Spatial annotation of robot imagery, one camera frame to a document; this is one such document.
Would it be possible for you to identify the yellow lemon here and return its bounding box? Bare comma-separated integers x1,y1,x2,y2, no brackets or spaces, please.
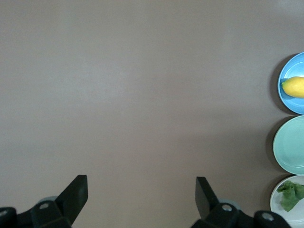
281,76,304,98

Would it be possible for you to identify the blue round plate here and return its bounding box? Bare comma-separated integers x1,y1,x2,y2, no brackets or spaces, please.
277,51,304,115

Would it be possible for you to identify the beige round plate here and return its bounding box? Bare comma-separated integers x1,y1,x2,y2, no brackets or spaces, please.
270,175,304,228

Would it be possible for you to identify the green lettuce leaf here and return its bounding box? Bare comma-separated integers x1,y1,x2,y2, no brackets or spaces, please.
276,180,304,213

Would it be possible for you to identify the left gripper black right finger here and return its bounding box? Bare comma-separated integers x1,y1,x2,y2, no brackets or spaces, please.
191,176,256,228

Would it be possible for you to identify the green round plate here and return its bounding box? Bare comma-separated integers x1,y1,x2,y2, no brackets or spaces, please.
273,115,304,175

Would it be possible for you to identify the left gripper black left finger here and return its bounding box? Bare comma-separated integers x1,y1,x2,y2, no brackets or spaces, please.
15,175,88,228

